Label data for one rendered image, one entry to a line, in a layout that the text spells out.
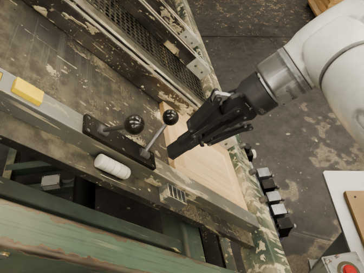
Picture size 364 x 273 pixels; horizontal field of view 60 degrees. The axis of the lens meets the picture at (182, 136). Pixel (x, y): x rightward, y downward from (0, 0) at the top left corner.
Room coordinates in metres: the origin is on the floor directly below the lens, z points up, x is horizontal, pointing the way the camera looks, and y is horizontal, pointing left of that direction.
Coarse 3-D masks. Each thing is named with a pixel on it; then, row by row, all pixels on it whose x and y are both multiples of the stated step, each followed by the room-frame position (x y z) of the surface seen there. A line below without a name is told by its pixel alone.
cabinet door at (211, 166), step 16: (160, 112) 0.75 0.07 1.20; (176, 128) 0.70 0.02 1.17; (176, 160) 0.55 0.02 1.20; (192, 160) 0.61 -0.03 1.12; (208, 160) 0.67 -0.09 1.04; (224, 160) 0.75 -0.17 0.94; (192, 176) 0.53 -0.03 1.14; (208, 176) 0.59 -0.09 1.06; (224, 176) 0.65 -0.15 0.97; (224, 192) 0.56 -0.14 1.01; (240, 192) 0.63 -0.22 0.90
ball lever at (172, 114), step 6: (162, 114) 0.51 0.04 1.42; (168, 114) 0.50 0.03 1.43; (174, 114) 0.50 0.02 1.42; (168, 120) 0.49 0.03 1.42; (174, 120) 0.49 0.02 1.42; (162, 126) 0.49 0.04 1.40; (156, 138) 0.47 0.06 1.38; (150, 144) 0.46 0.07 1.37; (144, 150) 0.45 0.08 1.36; (144, 156) 0.44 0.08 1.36
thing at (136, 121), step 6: (132, 114) 0.41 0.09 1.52; (126, 120) 0.39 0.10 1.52; (132, 120) 0.39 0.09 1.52; (138, 120) 0.39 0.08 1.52; (96, 126) 0.44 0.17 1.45; (102, 126) 0.44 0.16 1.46; (114, 126) 0.42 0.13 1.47; (120, 126) 0.41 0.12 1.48; (126, 126) 0.38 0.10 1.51; (132, 126) 0.38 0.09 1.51; (138, 126) 0.38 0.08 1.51; (144, 126) 0.39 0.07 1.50; (102, 132) 0.43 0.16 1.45; (108, 132) 0.43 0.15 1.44; (132, 132) 0.38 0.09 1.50; (138, 132) 0.38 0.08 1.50
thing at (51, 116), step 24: (0, 96) 0.39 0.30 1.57; (48, 96) 0.44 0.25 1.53; (24, 120) 0.39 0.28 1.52; (48, 120) 0.40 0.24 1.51; (72, 120) 0.42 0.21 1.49; (72, 144) 0.40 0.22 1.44; (96, 144) 0.41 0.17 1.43; (144, 168) 0.42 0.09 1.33; (168, 168) 0.47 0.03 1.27; (192, 192) 0.44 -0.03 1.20; (240, 216) 0.48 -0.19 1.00
